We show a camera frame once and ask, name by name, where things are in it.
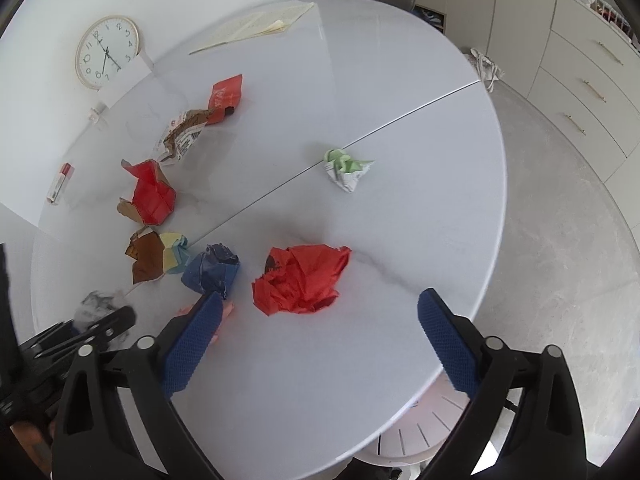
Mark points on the white round wall clock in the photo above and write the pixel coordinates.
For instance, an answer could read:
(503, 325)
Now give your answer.
(106, 48)

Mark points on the dark blue paper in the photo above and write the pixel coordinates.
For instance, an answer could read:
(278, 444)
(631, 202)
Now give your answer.
(213, 270)

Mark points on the grey crumpled foil wrapper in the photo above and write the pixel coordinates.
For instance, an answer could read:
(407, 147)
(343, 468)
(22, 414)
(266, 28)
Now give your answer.
(94, 306)

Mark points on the brown printed crumpled wrapper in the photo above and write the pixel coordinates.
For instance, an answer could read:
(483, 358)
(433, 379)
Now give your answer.
(180, 134)

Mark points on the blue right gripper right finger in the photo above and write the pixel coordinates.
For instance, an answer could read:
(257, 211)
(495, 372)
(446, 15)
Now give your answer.
(453, 340)

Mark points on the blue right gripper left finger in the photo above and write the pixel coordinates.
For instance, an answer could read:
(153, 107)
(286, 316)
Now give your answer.
(190, 336)

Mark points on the beige drawer cabinet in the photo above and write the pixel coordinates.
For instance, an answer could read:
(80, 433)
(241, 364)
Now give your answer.
(583, 86)

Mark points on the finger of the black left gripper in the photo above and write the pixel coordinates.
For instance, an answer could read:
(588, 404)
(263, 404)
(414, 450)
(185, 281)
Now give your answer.
(63, 338)

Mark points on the white round trash bin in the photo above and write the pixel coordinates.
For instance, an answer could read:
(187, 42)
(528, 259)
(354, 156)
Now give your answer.
(416, 437)

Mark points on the large red crumpled paper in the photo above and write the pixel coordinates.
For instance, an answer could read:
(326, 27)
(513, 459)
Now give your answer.
(300, 279)

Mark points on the green white crumpled paper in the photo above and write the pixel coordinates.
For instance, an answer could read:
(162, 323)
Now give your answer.
(344, 170)

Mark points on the white paper sheets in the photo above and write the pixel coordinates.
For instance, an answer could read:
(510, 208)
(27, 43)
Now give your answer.
(257, 24)

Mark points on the white cloth bag on floor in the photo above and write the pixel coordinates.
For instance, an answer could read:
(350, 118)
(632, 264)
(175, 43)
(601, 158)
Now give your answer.
(487, 70)

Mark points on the red snack packet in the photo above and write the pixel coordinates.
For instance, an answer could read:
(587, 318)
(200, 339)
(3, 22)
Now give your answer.
(224, 99)

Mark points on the brown yellow crumpled wrapper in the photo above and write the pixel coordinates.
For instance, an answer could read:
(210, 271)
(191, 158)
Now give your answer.
(155, 254)

